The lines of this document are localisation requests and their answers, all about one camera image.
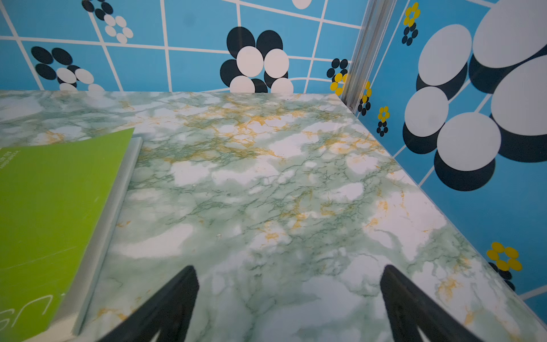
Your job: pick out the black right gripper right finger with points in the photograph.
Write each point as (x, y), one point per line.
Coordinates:
(412, 313)

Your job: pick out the green cover notebook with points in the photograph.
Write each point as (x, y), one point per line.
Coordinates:
(59, 207)

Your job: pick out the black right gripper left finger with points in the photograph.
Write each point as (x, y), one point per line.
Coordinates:
(165, 316)

